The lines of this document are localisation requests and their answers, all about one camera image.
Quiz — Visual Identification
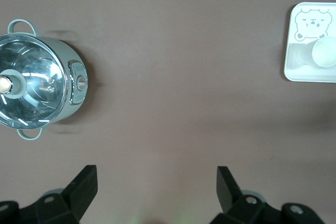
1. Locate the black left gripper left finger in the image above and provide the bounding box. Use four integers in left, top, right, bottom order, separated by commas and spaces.
20, 165, 99, 224

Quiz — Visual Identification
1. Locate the white plastic cup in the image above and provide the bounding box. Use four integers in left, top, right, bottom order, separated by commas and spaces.
297, 36, 336, 68

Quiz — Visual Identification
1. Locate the brown table mat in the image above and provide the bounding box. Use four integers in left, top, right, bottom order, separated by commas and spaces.
0, 0, 336, 224

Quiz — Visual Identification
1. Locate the cream bear print tray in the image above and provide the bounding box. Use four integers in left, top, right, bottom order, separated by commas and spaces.
283, 2, 336, 83

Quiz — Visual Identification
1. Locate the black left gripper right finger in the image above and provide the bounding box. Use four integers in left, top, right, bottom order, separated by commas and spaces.
212, 166, 285, 224

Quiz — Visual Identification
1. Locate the green electric cooking pot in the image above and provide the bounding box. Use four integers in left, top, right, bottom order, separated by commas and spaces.
0, 19, 89, 141

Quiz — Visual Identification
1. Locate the glass pot lid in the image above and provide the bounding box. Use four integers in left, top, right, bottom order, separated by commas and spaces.
0, 33, 70, 130

